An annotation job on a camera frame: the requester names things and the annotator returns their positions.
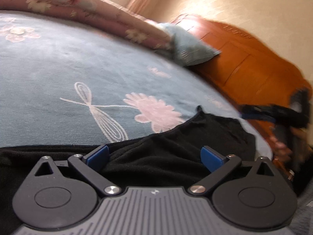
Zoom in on black knit pants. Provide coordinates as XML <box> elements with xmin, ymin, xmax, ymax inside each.
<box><xmin>1</xmin><ymin>107</ymin><xmax>256</xmax><ymax>234</ymax></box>

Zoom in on person's right hand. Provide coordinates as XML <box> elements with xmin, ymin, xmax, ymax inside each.
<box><xmin>270</xmin><ymin>136</ymin><xmax>292</xmax><ymax>162</ymax></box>

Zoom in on orange wooden headboard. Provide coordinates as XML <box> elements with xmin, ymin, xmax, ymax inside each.
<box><xmin>173</xmin><ymin>14</ymin><xmax>312</xmax><ymax>108</ymax></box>

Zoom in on light blue floral bedsheet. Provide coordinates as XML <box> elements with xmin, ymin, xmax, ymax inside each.
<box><xmin>1</xmin><ymin>11</ymin><xmax>272</xmax><ymax>157</ymax></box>

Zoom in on light blue pillow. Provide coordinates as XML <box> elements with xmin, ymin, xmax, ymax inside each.
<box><xmin>156</xmin><ymin>23</ymin><xmax>221</xmax><ymax>67</ymax></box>

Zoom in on pink floral quilt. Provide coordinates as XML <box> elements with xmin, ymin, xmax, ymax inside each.
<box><xmin>1</xmin><ymin>0</ymin><xmax>172</xmax><ymax>50</ymax></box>

